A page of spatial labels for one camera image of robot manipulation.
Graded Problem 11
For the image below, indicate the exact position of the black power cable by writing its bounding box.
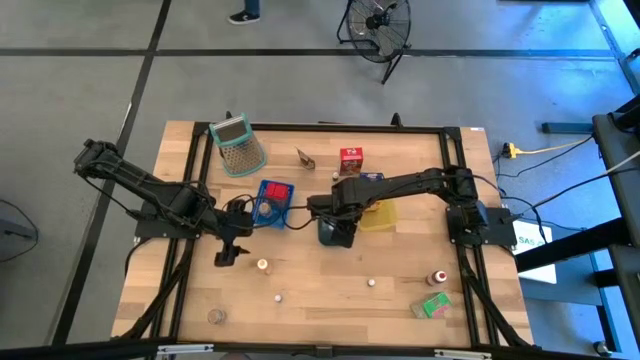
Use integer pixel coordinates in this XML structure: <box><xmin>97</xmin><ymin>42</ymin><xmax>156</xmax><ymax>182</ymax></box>
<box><xmin>494</xmin><ymin>166</ymin><xmax>640</xmax><ymax>216</ymax></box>

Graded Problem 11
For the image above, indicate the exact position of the thin black floor cable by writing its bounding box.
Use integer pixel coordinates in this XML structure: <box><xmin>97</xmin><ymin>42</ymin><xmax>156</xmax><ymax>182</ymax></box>
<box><xmin>0</xmin><ymin>198</ymin><xmax>40</xmax><ymax>264</ymax></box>

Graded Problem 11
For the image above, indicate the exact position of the black rig beam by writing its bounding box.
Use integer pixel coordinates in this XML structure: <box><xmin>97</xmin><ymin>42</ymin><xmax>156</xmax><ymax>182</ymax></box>
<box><xmin>0</xmin><ymin>338</ymin><xmax>640</xmax><ymax>360</ymax></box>

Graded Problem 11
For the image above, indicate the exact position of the white cable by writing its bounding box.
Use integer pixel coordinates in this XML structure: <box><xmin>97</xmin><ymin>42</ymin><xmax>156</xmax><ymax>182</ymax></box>
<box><xmin>602</xmin><ymin>149</ymin><xmax>640</xmax><ymax>176</ymax></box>

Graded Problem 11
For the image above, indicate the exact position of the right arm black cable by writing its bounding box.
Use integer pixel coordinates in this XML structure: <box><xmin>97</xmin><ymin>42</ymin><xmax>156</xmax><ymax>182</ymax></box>
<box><xmin>283</xmin><ymin>203</ymin><xmax>321</xmax><ymax>232</ymax></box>

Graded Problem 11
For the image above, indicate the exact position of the blue plastic basket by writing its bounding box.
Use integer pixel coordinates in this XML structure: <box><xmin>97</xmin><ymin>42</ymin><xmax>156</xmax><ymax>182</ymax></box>
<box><xmin>251</xmin><ymin>178</ymin><xmax>296</xmax><ymax>231</ymax></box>

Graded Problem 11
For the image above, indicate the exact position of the white printed sign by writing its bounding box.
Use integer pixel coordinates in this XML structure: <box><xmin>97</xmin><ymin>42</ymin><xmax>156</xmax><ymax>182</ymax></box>
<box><xmin>512</xmin><ymin>219</ymin><xmax>558</xmax><ymax>285</ymax></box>

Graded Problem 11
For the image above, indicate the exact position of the green packaged sponge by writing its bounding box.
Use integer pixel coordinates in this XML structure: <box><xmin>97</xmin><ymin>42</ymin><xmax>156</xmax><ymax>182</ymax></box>
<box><xmin>410</xmin><ymin>291</ymin><xmax>454</xmax><ymax>320</ymax></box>

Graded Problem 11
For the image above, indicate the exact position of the person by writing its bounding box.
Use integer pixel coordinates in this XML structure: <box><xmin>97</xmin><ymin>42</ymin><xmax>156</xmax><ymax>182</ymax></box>
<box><xmin>228</xmin><ymin>0</ymin><xmax>262</xmax><ymax>26</ymax></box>

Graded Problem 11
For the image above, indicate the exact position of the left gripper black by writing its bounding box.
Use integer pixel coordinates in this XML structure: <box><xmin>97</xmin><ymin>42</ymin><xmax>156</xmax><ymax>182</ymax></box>
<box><xmin>214</xmin><ymin>209</ymin><xmax>255</xmax><ymax>267</ymax></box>

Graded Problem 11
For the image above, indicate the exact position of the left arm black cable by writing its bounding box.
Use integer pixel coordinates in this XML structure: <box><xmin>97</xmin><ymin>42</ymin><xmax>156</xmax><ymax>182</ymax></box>
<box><xmin>222</xmin><ymin>193</ymin><xmax>262</xmax><ymax>215</ymax></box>

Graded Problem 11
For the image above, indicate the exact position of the brown paper packet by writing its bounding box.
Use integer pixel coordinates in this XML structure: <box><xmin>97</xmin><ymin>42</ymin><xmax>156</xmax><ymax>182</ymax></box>
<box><xmin>294</xmin><ymin>146</ymin><xmax>317</xmax><ymax>171</ymax></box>

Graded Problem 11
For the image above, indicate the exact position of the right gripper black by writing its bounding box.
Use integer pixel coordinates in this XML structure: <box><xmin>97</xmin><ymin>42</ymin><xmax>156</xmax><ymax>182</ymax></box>
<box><xmin>307</xmin><ymin>192</ymin><xmax>361</xmax><ymax>249</ymax></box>

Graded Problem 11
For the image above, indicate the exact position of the blue metal bar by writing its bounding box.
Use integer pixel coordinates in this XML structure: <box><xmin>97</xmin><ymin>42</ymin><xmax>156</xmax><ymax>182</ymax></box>
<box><xmin>541</xmin><ymin>121</ymin><xmax>596</xmax><ymax>135</ymax></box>

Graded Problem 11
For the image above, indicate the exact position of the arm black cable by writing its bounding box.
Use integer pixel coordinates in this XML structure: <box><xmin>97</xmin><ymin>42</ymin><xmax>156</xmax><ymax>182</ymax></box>
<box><xmin>283</xmin><ymin>203</ymin><xmax>321</xmax><ymax>232</ymax></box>
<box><xmin>222</xmin><ymin>193</ymin><xmax>262</xmax><ymax>215</ymax></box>

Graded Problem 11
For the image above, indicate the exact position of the teal-framed metal box grater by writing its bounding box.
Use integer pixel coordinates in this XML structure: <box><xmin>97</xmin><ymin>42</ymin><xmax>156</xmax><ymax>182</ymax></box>
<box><xmin>208</xmin><ymin>112</ymin><xmax>268</xmax><ymax>179</ymax></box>

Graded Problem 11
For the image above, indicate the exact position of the grey-teal plastic basket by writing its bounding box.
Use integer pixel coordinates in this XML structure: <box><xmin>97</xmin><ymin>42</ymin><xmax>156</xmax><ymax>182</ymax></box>
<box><xmin>317</xmin><ymin>219</ymin><xmax>351</xmax><ymax>249</ymax></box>

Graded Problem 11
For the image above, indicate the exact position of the dark grey side table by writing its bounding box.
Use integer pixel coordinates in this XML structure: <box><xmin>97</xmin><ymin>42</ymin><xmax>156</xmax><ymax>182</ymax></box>
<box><xmin>592</xmin><ymin>94</ymin><xmax>640</xmax><ymax>360</ymax></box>

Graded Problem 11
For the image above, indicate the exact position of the yellow plastic basket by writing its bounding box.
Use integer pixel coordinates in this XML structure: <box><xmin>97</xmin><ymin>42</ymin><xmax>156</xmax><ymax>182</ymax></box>
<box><xmin>359</xmin><ymin>199</ymin><xmax>399</xmax><ymax>232</ymax></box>

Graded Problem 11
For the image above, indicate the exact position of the yellow power plug cord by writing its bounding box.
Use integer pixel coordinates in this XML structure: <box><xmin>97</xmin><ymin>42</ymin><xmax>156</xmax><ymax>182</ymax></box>
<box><xmin>502</xmin><ymin>134</ymin><xmax>595</xmax><ymax>160</ymax></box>

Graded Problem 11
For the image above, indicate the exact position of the black floor fan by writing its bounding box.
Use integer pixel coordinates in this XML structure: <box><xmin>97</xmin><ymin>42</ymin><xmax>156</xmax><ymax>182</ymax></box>
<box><xmin>335</xmin><ymin>0</ymin><xmax>413</xmax><ymax>86</ymax></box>

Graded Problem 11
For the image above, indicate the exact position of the red Froot Loops box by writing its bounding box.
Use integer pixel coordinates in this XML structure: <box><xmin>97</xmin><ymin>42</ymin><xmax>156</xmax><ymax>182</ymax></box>
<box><xmin>338</xmin><ymin>146</ymin><xmax>365</xmax><ymax>177</ymax></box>

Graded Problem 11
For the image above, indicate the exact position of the black aluminium table frame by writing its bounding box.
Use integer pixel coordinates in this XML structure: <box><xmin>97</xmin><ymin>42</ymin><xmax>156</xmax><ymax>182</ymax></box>
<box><xmin>117</xmin><ymin>110</ymin><xmax>536</xmax><ymax>351</ymax></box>

